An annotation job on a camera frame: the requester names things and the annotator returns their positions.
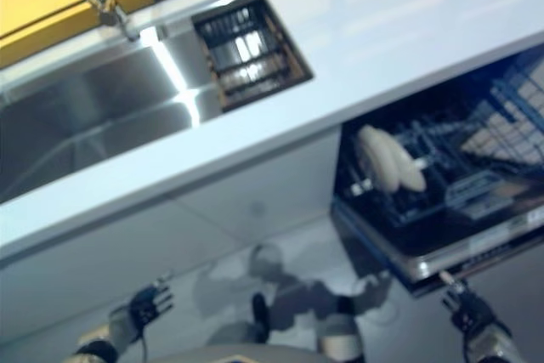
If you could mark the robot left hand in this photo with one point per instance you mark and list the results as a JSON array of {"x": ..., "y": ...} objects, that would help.
[{"x": 151, "y": 301}]

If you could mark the black robot left foot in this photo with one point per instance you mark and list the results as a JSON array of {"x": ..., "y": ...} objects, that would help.
[{"x": 260, "y": 316}]

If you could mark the white cabinet door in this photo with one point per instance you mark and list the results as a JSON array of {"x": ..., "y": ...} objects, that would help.
[
  {"x": 263, "y": 193},
  {"x": 106, "y": 261}
]

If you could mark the cream round plate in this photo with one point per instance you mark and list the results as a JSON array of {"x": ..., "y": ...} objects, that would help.
[
  {"x": 408, "y": 167},
  {"x": 376, "y": 159}
]

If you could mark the white robot right leg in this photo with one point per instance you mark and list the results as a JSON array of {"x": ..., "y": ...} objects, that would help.
[{"x": 338, "y": 337}]

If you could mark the black robot right foot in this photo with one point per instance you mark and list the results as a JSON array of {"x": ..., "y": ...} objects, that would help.
[{"x": 344, "y": 304}]

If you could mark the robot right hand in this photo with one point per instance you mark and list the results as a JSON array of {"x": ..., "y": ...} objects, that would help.
[{"x": 467, "y": 307}]

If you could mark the stainless steel sink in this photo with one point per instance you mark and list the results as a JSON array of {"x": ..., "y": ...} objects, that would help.
[{"x": 106, "y": 95}]

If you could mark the grey robot torso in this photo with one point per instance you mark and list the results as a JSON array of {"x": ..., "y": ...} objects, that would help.
[{"x": 255, "y": 356}]

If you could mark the black sink dish rack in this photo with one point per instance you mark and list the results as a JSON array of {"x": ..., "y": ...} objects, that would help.
[{"x": 251, "y": 57}]

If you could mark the black robot foot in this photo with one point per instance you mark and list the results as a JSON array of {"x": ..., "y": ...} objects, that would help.
[
  {"x": 260, "y": 316},
  {"x": 344, "y": 304}
]

